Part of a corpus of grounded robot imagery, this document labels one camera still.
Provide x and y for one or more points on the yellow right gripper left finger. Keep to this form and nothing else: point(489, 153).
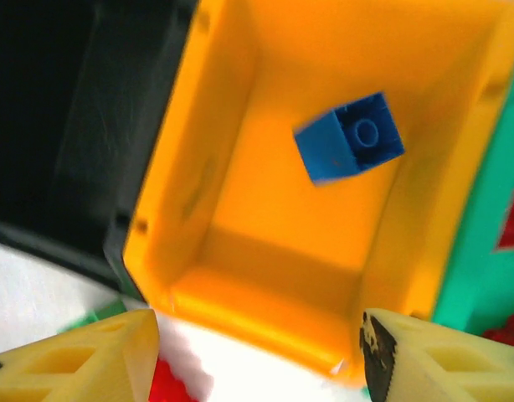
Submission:
point(127, 356)

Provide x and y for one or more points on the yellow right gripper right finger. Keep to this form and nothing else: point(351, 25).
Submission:
point(428, 377)

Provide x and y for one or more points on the green lego brick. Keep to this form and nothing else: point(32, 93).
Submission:
point(102, 316)

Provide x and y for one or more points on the blue lego brick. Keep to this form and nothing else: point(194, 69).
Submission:
point(324, 146)

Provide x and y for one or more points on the green plastic bin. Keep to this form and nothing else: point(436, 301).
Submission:
point(479, 251)

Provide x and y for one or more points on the yellow plastic bin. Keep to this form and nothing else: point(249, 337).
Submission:
point(282, 251)

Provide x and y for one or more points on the black plastic bin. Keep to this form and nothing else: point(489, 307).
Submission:
point(52, 125)

